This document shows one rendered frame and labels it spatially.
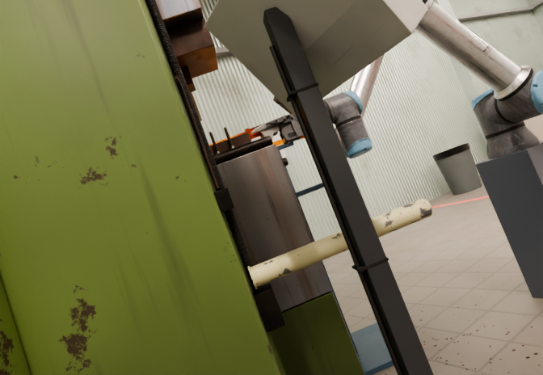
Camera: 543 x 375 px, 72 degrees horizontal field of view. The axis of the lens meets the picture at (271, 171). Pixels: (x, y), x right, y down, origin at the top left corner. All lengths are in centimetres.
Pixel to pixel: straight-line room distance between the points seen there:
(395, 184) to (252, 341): 459
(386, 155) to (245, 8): 465
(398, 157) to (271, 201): 446
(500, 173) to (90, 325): 154
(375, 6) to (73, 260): 71
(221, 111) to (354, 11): 366
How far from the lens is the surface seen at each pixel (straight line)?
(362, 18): 65
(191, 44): 122
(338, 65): 71
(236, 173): 107
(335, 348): 115
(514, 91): 164
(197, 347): 82
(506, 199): 182
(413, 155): 565
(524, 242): 186
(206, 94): 428
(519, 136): 179
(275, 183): 107
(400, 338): 70
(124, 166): 82
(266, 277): 84
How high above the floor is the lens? 76
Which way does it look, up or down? 5 degrees up
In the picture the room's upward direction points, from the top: 21 degrees counter-clockwise
